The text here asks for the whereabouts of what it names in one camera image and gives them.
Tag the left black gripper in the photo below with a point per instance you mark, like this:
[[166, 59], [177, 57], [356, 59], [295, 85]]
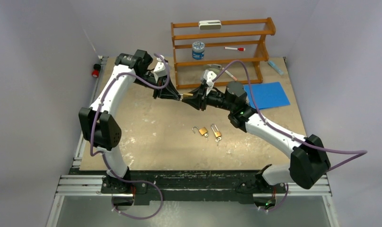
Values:
[[168, 92]]

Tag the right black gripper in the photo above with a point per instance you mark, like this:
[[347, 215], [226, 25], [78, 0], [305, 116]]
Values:
[[194, 100]]

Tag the large brass padlock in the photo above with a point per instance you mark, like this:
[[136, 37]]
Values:
[[185, 95]]

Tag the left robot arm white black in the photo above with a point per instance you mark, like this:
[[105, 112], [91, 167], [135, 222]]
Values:
[[98, 124]]

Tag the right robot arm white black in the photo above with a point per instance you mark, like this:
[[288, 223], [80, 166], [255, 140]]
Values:
[[308, 160]]

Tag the grey stapler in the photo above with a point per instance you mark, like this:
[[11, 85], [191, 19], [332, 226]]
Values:
[[214, 67]]

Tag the white pen on table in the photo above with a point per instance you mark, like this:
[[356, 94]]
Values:
[[231, 75]]

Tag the blue white jar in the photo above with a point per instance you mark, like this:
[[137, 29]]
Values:
[[198, 50]]

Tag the long shackle brass padlock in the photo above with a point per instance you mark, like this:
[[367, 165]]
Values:
[[216, 131]]

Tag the white red marker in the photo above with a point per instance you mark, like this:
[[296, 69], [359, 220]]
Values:
[[235, 48]]

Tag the white rectangular box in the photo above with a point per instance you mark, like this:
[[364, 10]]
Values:
[[209, 25]]

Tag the red emergency stop button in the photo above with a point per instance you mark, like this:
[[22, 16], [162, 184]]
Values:
[[96, 70]]

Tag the light blue eraser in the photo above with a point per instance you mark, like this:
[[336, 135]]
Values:
[[275, 67]]

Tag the orange wooden shelf rack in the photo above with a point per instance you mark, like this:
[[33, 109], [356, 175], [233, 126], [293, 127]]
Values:
[[248, 33]]

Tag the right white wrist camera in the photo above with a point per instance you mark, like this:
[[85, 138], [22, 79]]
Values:
[[207, 78]]

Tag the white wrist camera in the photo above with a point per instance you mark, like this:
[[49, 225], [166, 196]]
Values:
[[159, 70], [207, 78]]

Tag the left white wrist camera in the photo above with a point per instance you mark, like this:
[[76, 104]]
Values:
[[159, 70]]

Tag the black base frame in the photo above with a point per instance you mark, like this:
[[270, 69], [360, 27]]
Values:
[[240, 186]]

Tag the aluminium rail frame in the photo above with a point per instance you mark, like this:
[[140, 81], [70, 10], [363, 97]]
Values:
[[172, 136]]

